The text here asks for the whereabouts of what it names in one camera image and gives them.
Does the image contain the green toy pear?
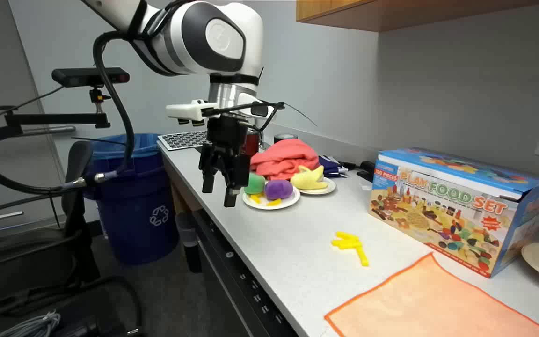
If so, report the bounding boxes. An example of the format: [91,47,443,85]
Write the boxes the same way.
[242,173,267,197]

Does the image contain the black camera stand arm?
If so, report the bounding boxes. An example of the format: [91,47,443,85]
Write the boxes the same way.
[0,87,111,152]

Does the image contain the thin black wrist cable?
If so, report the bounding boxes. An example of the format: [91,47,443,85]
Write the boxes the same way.
[201,100,317,137]

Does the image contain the purple toy plum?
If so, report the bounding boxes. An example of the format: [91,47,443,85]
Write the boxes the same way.
[263,179,293,203]

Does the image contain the computer keyboard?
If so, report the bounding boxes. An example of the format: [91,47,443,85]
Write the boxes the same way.
[155,130,209,154]

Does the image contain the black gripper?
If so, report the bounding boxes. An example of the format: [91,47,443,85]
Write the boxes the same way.
[196,117,252,210]

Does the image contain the wrist camera mount box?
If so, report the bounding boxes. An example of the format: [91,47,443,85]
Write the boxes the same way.
[164,100,220,128]

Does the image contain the blue recycling bin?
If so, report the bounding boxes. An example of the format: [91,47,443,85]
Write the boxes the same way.
[82,132,181,267]

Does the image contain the toy food set box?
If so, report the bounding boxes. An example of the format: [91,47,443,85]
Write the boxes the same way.
[366,147,539,280]

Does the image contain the small white plate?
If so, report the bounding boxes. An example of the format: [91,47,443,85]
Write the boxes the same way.
[295,177,338,199]

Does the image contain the dark blue small item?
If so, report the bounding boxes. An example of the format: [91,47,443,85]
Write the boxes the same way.
[315,154,347,180]

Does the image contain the black office chair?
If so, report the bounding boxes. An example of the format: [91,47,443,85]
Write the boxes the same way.
[0,139,145,337]

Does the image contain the peach towel with orange edge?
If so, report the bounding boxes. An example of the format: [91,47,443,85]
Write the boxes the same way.
[321,252,539,337]

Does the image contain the wooden upper cabinet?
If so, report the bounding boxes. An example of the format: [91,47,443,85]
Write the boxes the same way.
[293,0,539,34]

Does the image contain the yellow plush toy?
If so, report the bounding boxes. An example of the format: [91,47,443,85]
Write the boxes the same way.
[287,165,329,194]

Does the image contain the coral red cloth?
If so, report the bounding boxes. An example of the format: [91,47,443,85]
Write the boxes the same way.
[248,137,321,184]

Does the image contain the large white plate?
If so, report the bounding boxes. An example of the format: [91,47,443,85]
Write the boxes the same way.
[241,184,302,212]

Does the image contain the black stereo camera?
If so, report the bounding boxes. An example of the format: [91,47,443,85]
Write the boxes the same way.
[50,66,130,89]

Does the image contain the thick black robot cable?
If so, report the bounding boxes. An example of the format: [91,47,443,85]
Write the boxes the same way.
[0,31,136,197]

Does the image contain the lower counter cabinet drawers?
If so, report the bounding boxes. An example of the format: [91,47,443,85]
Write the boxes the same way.
[158,156,302,337]

